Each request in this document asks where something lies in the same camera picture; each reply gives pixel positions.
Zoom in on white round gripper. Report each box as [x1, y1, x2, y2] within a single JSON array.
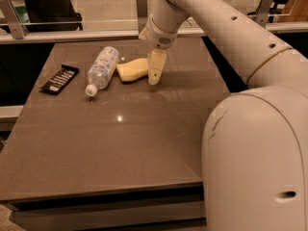
[[139, 16, 177, 86]]

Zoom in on yellow sponge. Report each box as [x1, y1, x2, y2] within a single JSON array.
[[116, 58, 148, 82]]

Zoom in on clear blue-label plastic bottle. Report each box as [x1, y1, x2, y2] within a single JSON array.
[[85, 46, 119, 97]]

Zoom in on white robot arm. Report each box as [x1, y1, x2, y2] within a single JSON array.
[[141, 0, 308, 231]]

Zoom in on black snack bar wrapper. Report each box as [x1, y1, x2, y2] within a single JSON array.
[[40, 64, 79, 95]]

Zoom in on black office chair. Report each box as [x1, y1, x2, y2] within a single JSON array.
[[24, 0, 79, 23]]

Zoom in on glass railing panel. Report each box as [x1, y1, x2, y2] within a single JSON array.
[[0, 13, 293, 34]]

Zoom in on grey table drawer cabinet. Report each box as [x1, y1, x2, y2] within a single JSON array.
[[2, 184, 206, 231]]

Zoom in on middle metal railing bracket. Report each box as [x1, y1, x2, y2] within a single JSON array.
[[136, 0, 148, 32]]

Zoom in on metal railing bracket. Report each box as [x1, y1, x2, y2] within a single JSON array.
[[0, 0, 28, 39], [254, 0, 273, 27], [136, 0, 148, 32]]

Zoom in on right metal railing bracket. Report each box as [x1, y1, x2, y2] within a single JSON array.
[[254, 0, 273, 27]]

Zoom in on left metal railing bracket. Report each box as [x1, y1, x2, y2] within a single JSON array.
[[0, 0, 28, 39]]

